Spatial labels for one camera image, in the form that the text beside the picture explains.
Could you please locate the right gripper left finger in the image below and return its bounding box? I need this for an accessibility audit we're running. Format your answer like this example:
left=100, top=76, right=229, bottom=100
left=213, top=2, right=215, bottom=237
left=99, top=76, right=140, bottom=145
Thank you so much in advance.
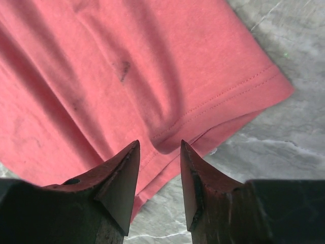
left=1, top=141, right=140, bottom=243

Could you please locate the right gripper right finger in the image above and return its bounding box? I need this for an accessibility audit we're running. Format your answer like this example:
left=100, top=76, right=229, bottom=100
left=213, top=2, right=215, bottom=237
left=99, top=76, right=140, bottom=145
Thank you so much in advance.
left=180, top=141, right=324, bottom=243

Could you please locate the dusty red t-shirt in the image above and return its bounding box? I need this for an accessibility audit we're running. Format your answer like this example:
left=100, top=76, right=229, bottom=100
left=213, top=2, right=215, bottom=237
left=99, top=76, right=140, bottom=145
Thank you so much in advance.
left=1, top=1, right=294, bottom=214

